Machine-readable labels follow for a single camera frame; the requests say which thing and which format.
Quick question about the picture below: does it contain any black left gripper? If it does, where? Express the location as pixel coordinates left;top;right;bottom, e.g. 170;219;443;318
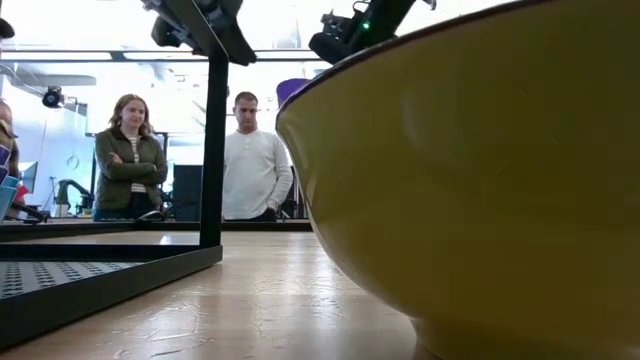
141;0;259;66

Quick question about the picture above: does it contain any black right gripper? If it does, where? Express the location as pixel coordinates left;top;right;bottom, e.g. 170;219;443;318
308;0;396;65

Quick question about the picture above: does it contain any yellow speckled ceramic bowl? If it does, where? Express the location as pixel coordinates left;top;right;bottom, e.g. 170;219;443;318
276;0;640;360

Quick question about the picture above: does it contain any black cabinet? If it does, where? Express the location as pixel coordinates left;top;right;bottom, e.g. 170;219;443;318
171;163;204;222

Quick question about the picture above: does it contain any black round spotlight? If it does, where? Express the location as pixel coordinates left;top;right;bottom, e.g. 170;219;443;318
41;85;65;110

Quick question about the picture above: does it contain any grey-blue monitor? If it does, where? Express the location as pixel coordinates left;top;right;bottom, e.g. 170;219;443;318
19;160;40;195

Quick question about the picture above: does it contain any black perforated dish rack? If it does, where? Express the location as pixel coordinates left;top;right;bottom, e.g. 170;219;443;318
0;0;230;351

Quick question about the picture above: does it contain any black aluminium frame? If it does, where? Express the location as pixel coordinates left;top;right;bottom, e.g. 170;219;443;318
0;48;321;244

